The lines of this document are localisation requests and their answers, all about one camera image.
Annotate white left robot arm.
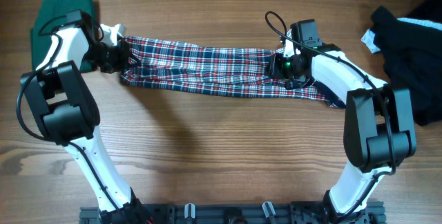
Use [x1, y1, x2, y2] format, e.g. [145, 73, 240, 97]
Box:
[16, 20, 148, 223]

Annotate folded green cloth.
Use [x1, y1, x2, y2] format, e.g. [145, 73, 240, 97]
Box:
[30, 0, 96, 70]

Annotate plaid red blue shirt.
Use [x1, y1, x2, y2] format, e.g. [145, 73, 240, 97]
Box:
[121, 37, 345, 108]

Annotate black garment pile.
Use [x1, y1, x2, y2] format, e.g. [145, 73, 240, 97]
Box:
[369, 0, 441, 126]

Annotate white garment piece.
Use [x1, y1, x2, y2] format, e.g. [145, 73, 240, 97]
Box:
[361, 29, 381, 54]

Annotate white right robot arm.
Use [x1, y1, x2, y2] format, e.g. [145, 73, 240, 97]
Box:
[267, 44, 416, 223]

